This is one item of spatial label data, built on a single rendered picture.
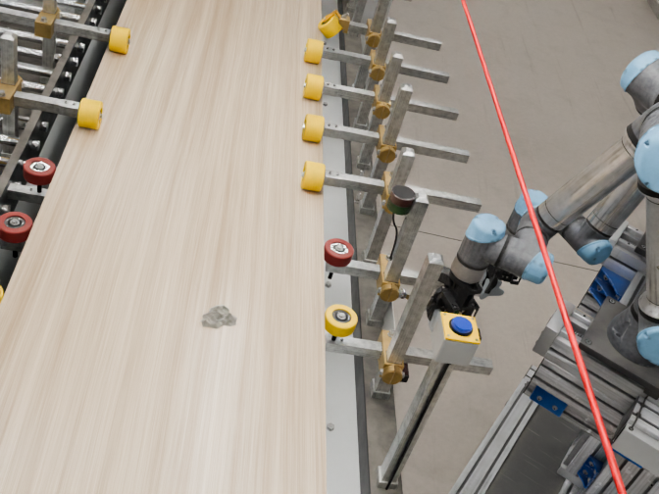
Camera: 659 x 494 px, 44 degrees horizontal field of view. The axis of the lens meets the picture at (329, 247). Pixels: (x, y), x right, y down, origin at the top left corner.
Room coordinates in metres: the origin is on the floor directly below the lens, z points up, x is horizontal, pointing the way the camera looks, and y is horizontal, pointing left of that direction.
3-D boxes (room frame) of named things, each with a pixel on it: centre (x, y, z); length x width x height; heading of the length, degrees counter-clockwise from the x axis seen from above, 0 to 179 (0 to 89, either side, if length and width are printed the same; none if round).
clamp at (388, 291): (1.69, -0.17, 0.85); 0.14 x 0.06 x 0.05; 12
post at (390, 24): (2.64, 0.03, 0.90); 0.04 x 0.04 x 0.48; 12
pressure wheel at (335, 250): (1.67, -0.03, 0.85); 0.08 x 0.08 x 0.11
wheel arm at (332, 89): (2.44, -0.03, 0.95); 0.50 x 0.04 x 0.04; 102
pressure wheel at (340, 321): (1.43, -0.08, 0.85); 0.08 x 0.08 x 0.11
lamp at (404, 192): (1.65, -0.13, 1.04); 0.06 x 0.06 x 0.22; 12
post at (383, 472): (1.16, -0.28, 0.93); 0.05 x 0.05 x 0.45; 12
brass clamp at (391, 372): (1.44, -0.23, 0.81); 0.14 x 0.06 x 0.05; 12
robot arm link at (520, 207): (1.76, -0.46, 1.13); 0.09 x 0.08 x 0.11; 127
